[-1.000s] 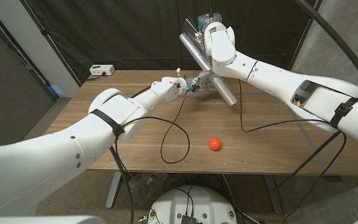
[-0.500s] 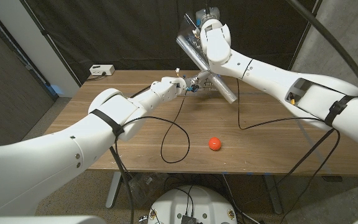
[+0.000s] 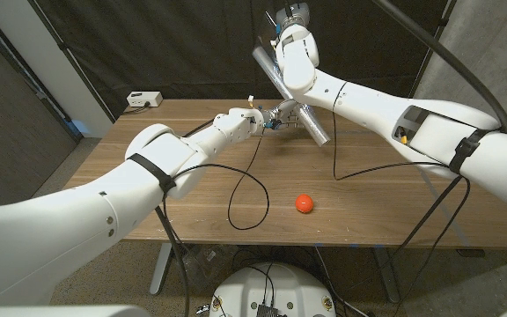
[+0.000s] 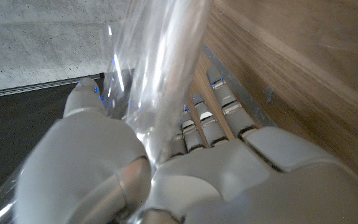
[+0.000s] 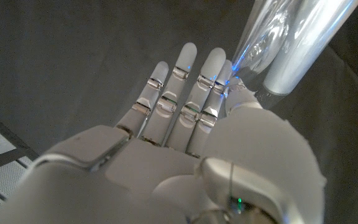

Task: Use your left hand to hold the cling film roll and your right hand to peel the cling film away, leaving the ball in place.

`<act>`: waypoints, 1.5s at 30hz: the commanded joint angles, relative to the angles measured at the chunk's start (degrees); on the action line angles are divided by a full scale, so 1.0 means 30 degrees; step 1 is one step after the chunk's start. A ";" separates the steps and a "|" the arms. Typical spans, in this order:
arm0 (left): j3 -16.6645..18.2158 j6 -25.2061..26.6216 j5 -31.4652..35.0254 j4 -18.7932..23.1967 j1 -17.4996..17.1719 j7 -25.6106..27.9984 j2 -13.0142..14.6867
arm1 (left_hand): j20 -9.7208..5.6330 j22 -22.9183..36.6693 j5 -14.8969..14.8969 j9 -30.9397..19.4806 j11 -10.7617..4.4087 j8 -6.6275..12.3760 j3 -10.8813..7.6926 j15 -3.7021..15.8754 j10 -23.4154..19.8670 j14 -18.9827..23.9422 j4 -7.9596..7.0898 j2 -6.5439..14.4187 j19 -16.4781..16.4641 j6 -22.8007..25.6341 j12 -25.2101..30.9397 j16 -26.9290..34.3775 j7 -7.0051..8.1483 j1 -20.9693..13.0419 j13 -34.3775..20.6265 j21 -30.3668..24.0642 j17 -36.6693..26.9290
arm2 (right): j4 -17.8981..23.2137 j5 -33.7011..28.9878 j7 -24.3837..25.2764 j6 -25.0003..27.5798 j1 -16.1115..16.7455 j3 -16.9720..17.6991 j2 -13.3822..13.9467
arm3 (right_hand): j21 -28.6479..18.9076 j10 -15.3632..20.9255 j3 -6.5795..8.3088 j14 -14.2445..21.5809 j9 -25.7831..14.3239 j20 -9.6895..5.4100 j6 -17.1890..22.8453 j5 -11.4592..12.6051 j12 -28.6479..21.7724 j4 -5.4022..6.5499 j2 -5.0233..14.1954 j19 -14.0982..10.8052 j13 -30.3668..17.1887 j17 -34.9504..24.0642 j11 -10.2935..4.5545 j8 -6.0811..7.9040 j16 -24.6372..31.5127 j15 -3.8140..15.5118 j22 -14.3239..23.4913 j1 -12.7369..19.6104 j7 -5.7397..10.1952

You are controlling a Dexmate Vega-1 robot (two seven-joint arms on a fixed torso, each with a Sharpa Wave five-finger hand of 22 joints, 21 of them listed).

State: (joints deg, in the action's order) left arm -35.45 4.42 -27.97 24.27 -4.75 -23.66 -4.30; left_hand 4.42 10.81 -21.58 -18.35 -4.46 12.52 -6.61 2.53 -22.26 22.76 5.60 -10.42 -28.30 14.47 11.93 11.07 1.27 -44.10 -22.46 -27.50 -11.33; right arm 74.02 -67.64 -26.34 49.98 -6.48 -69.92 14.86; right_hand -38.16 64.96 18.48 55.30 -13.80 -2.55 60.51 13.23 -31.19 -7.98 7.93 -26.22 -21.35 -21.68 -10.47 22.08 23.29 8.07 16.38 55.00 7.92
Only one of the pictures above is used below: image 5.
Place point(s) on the silver foil roll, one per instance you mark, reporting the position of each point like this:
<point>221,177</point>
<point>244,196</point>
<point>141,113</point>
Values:
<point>303,46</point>

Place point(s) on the black backdrop curtain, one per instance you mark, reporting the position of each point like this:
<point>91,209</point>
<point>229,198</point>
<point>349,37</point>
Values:
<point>73,46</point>

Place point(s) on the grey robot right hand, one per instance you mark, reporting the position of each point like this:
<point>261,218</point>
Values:
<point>172,168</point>

